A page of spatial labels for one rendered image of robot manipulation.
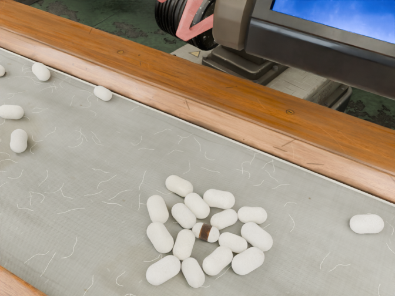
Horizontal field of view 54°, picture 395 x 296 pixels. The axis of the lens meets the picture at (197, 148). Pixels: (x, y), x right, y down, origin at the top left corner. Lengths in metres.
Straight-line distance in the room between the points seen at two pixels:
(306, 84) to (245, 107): 0.60
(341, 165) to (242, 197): 0.14
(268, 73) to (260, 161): 0.62
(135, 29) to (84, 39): 1.63
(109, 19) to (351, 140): 2.05
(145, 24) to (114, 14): 0.23
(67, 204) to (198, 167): 0.17
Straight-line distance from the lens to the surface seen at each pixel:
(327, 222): 0.49
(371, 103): 2.02
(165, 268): 0.41
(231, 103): 0.58
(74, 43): 0.72
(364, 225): 0.48
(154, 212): 0.44
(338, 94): 1.35
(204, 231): 0.43
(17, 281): 0.43
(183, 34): 0.44
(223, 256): 0.42
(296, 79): 1.17
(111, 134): 0.56
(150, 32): 2.31
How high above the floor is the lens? 1.12
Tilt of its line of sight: 46 degrees down
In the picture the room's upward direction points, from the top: 3 degrees clockwise
